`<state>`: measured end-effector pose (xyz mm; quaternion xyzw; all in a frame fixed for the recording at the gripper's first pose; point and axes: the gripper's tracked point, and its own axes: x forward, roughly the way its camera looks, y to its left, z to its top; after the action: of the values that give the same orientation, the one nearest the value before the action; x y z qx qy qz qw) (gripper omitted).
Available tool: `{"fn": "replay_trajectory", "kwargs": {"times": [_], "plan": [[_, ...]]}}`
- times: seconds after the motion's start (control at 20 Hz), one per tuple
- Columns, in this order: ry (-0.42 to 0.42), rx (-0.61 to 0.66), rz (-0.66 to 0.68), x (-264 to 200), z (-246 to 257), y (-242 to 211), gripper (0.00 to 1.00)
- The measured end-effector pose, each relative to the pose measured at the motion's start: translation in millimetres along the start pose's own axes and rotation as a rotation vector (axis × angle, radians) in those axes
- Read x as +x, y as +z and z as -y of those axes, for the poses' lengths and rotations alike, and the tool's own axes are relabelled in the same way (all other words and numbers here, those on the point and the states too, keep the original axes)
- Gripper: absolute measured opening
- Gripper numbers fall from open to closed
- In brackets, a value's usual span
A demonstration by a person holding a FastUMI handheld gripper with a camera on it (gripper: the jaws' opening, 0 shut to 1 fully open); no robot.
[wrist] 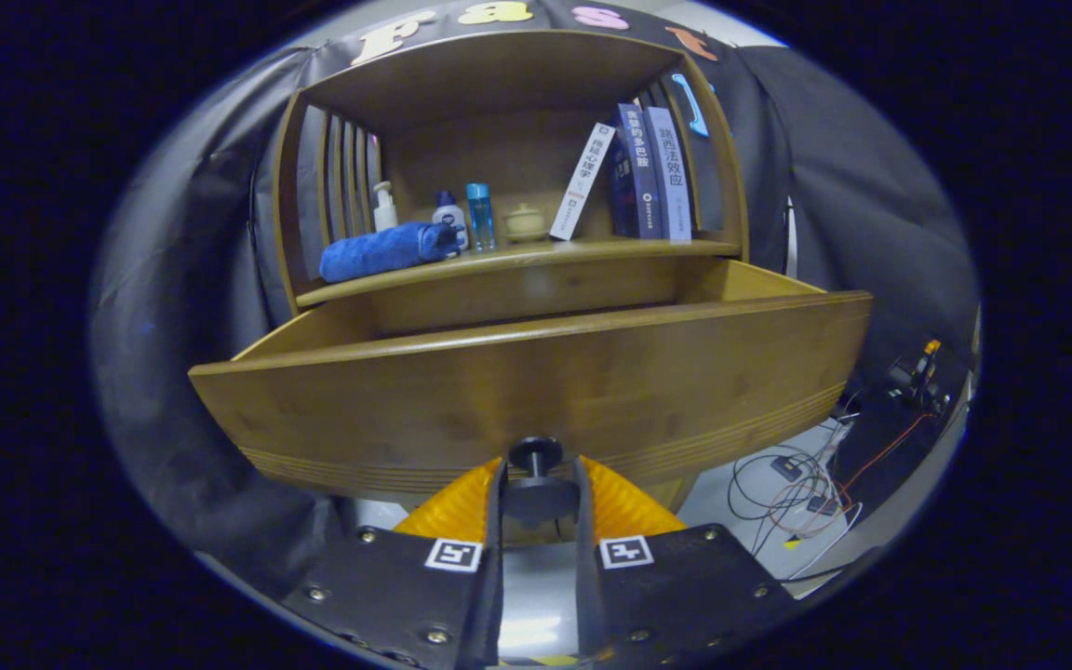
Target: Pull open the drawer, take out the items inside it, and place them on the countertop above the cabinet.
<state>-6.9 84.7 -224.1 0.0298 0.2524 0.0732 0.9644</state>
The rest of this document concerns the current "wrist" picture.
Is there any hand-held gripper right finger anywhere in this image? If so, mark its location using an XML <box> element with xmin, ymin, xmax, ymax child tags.
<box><xmin>573</xmin><ymin>456</ymin><xmax>797</xmax><ymax>670</ymax></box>

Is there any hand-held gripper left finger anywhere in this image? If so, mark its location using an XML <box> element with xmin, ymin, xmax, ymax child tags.
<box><xmin>280</xmin><ymin>456</ymin><xmax>507</xmax><ymax>670</ymax></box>

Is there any wooden drawer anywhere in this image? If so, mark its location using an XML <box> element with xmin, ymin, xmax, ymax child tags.
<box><xmin>187</xmin><ymin>258</ymin><xmax>875</xmax><ymax>541</ymax></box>

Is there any wooden countertop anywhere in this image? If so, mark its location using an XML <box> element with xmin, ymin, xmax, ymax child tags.
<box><xmin>294</xmin><ymin>237</ymin><xmax>742</xmax><ymax>308</ymax></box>

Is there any wooden cabinet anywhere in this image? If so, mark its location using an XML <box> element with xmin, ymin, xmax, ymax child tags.
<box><xmin>271</xmin><ymin>28</ymin><xmax>751</xmax><ymax>550</ymax></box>

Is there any blue folded towel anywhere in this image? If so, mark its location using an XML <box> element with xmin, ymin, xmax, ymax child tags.
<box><xmin>319</xmin><ymin>221</ymin><xmax>461</xmax><ymax>284</ymax></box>

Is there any beige lidded teacup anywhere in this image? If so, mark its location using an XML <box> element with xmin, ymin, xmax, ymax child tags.
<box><xmin>503</xmin><ymin>203</ymin><xmax>548</xmax><ymax>245</ymax></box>

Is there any clear blue bottle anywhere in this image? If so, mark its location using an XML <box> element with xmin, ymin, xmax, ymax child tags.
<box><xmin>465</xmin><ymin>182</ymin><xmax>496</xmax><ymax>253</ymax></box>

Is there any white bottle with blue cap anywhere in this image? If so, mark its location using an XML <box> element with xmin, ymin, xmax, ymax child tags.
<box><xmin>432</xmin><ymin>191</ymin><xmax>470</xmax><ymax>252</ymax></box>

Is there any black and orange tool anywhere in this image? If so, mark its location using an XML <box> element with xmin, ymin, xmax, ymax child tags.
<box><xmin>885</xmin><ymin>340</ymin><xmax>951</xmax><ymax>415</ymax></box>

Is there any dark navy book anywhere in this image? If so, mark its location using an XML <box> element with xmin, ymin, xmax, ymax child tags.
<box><xmin>609</xmin><ymin>140</ymin><xmax>639</xmax><ymax>238</ymax></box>

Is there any white book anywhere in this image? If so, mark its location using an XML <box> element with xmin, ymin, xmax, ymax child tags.
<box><xmin>549</xmin><ymin>123</ymin><xmax>617</xmax><ymax>242</ymax></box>

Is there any lilac grey book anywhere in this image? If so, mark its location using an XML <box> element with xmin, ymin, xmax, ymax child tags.
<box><xmin>643</xmin><ymin>106</ymin><xmax>693</xmax><ymax>243</ymax></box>

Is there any blue spine book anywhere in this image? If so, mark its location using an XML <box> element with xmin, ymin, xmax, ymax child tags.
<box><xmin>617</xmin><ymin>102</ymin><xmax>665</xmax><ymax>240</ymax></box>

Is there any black backdrop cloth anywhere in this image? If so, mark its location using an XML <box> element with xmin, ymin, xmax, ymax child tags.
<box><xmin>89</xmin><ymin>0</ymin><xmax>979</xmax><ymax>596</ymax></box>

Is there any tangle of floor cables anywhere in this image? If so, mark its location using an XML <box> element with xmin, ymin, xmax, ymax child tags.
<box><xmin>727</xmin><ymin>409</ymin><xmax>937</xmax><ymax>583</ymax></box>

